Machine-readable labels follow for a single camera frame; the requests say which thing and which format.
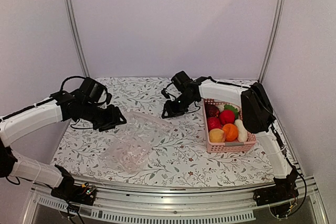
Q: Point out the white radish toy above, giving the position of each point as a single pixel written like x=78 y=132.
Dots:
x=242 y=132

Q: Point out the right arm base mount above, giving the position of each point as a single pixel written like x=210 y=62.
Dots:
x=280 y=199

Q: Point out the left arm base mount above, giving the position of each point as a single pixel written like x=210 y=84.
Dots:
x=82 y=194

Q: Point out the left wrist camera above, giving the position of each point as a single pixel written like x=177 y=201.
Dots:
x=91 y=91

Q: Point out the clear zip top bag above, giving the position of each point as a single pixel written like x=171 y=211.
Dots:
x=133 y=142

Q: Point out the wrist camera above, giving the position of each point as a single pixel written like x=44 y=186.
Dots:
x=181 y=80
x=91 y=91

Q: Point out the right aluminium frame post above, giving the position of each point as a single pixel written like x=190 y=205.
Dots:
x=272 y=39

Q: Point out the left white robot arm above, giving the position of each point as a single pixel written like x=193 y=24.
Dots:
x=59 y=107

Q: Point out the red mushroom toy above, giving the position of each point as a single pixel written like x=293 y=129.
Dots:
x=227 y=117

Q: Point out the yellow peach toy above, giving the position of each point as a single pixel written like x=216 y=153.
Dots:
x=217 y=136

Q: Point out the aluminium frame post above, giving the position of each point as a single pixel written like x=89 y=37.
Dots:
x=76 y=37
x=272 y=39

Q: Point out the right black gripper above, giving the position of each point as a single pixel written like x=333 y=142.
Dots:
x=171 y=110

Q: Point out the left aluminium frame post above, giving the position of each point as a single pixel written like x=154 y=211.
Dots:
x=76 y=37

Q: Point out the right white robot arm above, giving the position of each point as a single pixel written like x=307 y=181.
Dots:
x=258 y=118

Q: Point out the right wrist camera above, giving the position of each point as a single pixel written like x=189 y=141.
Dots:
x=181 y=80

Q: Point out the dark purple fruit toy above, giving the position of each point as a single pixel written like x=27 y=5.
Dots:
x=211 y=110

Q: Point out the red strawberry toy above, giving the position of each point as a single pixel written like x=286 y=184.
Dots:
x=213 y=123

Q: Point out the white radish with green leaf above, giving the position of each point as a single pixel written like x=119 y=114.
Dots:
x=235 y=109

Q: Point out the orange tangerine toy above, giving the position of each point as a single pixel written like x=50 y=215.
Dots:
x=231 y=132

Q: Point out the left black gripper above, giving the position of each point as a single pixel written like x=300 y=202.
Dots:
x=113 y=119

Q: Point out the front aluminium rail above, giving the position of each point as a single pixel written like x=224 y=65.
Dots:
x=118 y=202

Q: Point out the pink plastic basket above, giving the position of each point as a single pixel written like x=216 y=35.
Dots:
x=225 y=147

